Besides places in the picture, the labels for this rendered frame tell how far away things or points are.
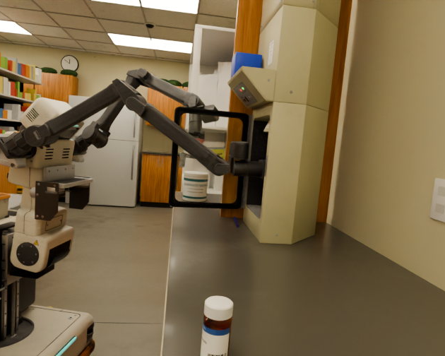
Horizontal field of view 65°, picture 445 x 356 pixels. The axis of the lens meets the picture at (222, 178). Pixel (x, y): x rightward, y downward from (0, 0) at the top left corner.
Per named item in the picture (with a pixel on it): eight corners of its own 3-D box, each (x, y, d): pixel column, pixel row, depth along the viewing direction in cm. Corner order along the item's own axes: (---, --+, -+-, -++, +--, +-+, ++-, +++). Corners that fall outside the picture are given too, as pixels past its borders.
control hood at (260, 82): (252, 109, 144) (254, 84, 143) (273, 101, 112) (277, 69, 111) (224, 107, 142) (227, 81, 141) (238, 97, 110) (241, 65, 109)
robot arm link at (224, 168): (215, 169, 134) (213, 173, 125) (217, 139, 131) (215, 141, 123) (246, 171, 133) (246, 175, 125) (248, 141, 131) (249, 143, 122)
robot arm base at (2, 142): (18, 139, 138) (-6, 138, 126) (32, 128, 137) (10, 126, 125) (29, 157, 138) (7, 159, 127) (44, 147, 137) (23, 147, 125)
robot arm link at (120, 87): (132, 73, 129) (123, 70, 119) (150, 106, 131) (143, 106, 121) (35, 130, 136) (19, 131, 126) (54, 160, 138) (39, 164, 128)
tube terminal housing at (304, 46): (298, 223, 152) (318, 42, 144) (330, 246, 120) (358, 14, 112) (242, 220, 149) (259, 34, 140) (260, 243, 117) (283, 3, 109)
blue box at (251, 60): (254, 83, 140) (256, 60, 139) (260, 79, 130) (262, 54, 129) (229, 80, 138) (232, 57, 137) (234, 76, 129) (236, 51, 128)
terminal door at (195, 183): (241, 209, 146) (249, 113, 142) (167, 206, 139) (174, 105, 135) (240, 208, 147) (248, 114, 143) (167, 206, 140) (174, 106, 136)
